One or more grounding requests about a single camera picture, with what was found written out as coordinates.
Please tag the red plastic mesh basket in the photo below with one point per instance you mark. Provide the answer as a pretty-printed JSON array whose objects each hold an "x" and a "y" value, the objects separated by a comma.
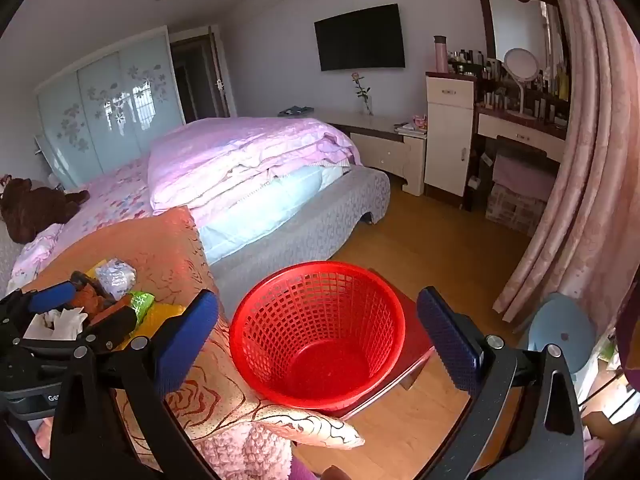
[{"x": 320, "y": 360}]

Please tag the beige low cabinet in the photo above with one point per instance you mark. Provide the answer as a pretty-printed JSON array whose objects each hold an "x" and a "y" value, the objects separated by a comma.
[{"x": 385, "y": 152}]

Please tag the purple padded stool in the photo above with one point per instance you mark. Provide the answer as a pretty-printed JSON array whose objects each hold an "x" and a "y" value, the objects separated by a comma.
[{"x": 522, "y": 175}]

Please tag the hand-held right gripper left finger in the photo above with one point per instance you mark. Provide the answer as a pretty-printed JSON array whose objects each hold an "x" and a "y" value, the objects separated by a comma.
[{"x": 187, "y": 340}]

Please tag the pink folded duvet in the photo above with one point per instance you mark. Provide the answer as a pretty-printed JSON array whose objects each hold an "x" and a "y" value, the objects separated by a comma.
[{"x": 240, "y": 160}]

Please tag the pink floral bed sheet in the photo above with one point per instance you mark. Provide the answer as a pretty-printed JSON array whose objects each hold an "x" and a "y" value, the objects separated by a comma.
[{"x": 115, "y": 195}]

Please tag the purple clothing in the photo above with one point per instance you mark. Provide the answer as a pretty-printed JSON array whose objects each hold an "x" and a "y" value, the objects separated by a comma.
[{"x": 307, "y": 470}]

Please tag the light blue folded quilt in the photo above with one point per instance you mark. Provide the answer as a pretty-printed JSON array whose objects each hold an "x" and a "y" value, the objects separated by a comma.
[{"x": 260, "y": 215}]

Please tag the dark wooden door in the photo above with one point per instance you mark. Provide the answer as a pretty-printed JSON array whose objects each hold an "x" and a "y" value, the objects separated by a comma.
[{"x": 200, "y": 80}]

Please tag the pink printed pillow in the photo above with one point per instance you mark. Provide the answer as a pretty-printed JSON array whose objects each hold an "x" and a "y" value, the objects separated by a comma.
[{"x": 35, "y": 255}]

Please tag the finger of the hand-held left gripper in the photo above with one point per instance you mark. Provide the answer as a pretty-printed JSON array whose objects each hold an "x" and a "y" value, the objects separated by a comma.
[
  {"x": 50, "y": 297},
  {"x": 115, "y": 322}
]

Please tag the yellow wrapper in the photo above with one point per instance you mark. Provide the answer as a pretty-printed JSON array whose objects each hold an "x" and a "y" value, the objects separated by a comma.
[{"x": 95, "y": 267}]

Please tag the light blue stool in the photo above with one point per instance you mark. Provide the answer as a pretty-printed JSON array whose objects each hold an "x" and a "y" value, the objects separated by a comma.
[{"x": 560, "y": 320}]

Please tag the yellow plastic disc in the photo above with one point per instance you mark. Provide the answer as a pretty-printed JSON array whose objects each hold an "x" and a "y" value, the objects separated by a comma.
[{"x": 162, "y": 312}]

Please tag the white tissue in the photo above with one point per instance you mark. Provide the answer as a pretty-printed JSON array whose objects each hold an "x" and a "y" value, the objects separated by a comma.
[{"x": 55, "y": 322}]

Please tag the brick pattern storage box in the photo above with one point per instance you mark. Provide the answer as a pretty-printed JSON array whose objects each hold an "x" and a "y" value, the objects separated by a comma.
[{"x": 515, "y": 210}]

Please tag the row of cosmetic bottles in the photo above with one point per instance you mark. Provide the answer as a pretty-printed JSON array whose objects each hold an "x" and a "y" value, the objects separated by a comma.
[{"x": 492, "y": 97}]

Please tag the stack of books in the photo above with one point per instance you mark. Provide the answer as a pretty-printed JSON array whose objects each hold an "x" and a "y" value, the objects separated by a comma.
[{"x": 410, "y": 130}]

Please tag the pink thermos bottle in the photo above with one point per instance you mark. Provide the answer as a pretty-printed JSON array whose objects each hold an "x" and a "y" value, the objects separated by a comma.
[{"x": 440, "y": 55}]

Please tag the black wrapper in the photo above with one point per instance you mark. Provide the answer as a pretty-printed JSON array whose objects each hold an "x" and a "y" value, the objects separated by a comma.
[{"x": 85, "y": 280}]

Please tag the brown teddy bear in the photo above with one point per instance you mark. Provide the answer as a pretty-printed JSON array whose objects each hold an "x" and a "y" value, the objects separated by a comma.
[{"x": 30, "y": 205}]

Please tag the white tall cabinet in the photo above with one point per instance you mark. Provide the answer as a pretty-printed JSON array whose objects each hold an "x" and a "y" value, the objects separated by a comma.
[{"x": 447, "y": 145}]

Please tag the crumpled clear plastic bag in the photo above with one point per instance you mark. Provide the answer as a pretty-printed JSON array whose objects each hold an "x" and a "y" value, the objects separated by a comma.
[{"x": 117, "y": 277}]

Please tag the wooden framed mirror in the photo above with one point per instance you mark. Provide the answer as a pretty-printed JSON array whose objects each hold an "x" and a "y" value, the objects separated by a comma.
[{"x": 515, "y": 25}]

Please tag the glass door floral wardrobe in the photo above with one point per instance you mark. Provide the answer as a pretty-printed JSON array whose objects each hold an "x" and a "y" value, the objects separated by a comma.
[{"x": 110, "y": 110}]

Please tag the bed with grey base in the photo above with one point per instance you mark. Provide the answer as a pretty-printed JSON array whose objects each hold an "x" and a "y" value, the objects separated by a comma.
[{"x": 310, "y": 225}]

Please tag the black wall television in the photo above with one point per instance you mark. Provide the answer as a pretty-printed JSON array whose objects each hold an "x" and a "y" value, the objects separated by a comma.
[{"x": 360, "y": 37}]

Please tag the pink plush item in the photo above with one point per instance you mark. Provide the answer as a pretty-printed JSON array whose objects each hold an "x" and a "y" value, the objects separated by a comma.
[{"x": 419, "y": 121}]

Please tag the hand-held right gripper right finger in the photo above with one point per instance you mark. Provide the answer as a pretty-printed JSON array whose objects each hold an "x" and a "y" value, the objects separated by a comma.
[{"x": 450, "y": 340}]

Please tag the pink curtain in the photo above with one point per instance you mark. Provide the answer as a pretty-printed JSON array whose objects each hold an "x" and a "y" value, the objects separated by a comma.
[{"x": 590, "y": 160}]

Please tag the rose in glass vase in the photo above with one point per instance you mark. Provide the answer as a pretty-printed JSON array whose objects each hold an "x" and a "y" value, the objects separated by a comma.
[{"x": 367, "y": 105}]

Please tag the dressing table with drawer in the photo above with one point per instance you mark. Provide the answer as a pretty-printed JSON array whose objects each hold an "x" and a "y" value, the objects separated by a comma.
[{"x": 520, "y": 135}]

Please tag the green snack packet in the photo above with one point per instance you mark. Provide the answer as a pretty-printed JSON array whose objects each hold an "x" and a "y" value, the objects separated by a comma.
[{"x": 141, "y": 302}]

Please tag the round white makeup mirror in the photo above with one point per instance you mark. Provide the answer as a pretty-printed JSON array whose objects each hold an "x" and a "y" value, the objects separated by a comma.
[{"x": 521, "y": 64}]

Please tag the orange rose pattern blanket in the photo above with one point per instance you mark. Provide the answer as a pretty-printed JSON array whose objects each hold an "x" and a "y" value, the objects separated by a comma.
[{"x": 165, "y": 245}]

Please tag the red stool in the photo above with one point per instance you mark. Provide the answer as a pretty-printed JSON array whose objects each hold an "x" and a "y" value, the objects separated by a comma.
[{"x": 415, "y": 340}]

